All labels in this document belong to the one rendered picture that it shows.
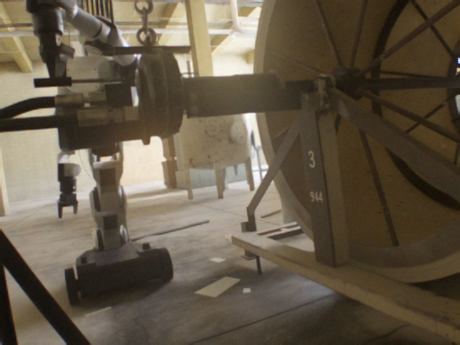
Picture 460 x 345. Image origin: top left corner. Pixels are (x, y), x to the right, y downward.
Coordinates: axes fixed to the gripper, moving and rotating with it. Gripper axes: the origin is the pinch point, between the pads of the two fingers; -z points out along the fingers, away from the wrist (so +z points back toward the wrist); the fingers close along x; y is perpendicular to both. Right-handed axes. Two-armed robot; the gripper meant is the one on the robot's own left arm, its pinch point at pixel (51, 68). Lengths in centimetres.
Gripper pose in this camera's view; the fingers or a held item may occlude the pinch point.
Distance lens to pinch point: 116.6
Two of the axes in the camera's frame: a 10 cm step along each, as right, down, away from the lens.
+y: 9.1, -1.3, 3.9
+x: 3.8, -0.4, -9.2
